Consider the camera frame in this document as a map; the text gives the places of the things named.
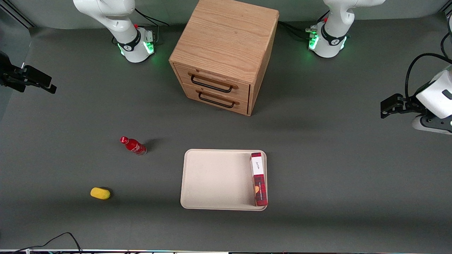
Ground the yellow sponge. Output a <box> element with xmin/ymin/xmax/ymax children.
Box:
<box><xmin>90</xmin><ymin>187</ymin><xmax>111</xmax><ymax>200</ymax></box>

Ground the black arm base cable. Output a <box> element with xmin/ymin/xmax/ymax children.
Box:
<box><xmin>278</xmin><ymin>11</ymin><xmax>331</xmax><ymax>41</ymax></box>
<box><xmin>134</xmin><ymin>8</ymin><xmax>170</xmax><ymax>45</ymax></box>

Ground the black looped cable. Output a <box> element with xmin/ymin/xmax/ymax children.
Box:
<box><xmin>440</xmin><ymin>32</ymin><xmax>452</xmax><ymax>59</ymax></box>

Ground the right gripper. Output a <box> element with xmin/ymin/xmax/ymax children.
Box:
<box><xmin>0</xmin><ymin>51</ymin><xmax>57</xmax><ymax>95</ymax></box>

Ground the black left arm base cable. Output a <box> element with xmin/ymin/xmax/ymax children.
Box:
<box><xmin>278</xmin><ymin>11</ymin><xmax>331</xmax><ymax>41</ymax></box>

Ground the black drawer handle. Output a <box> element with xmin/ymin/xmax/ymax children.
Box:
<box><xmin>188</xmin><ymin>72</ymin><xmax>238</xmax><ymax>94</ymax></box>
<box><xmin>196</xmin><ymin>90</ymin><xmax>240</xmax><ymax>109</ymax></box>

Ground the wooden drawer cabinet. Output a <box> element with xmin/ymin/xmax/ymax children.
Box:
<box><xmin>169</xmin><ymin>0</ymin><xmax>280</xmax><ymax>116</ymax></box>

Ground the beige rectangular tray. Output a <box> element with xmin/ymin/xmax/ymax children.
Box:
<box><xmin>180</xmin><ymin>149</ymin><xmax>268</xmax><ymax>211</ymax></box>

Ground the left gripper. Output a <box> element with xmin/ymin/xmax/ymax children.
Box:
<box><xmin>380</xmin><ymin>69</ymin><xmax>452</xmax><ymax>119</ymax></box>

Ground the black right arm base cable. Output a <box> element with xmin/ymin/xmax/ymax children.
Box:
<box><xmin>134</xmin><ymin>8</ymin><xmax>170</xmax><ymax>45</ymax></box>

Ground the red tartan cookie box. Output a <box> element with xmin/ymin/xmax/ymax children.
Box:
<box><xmin>250</xmin><ymin>152</ymin><xmax>268</xmax><ymax>207</ymax></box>

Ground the black cable at table edge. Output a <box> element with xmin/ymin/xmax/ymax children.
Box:
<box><xmin>12</xmin><ymin>232</ymin><xmax>83</xmax><ymax>254</ymax></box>

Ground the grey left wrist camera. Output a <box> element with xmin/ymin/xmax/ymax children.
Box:
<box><xmin>411</xmin><ymin>115</ymin><xmax>452</xmax><ymax>135</ymax></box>

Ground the red coke bottle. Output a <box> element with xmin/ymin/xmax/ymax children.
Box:
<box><xmin>120</xmin><ymin>136</ymin><xmax>147</xmax><ymax>156</ymax></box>

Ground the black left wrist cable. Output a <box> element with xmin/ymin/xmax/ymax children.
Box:
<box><xmin>405</xmin><ymin>53</ymin><xmax>452</xmax><ymax>103</ymax></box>

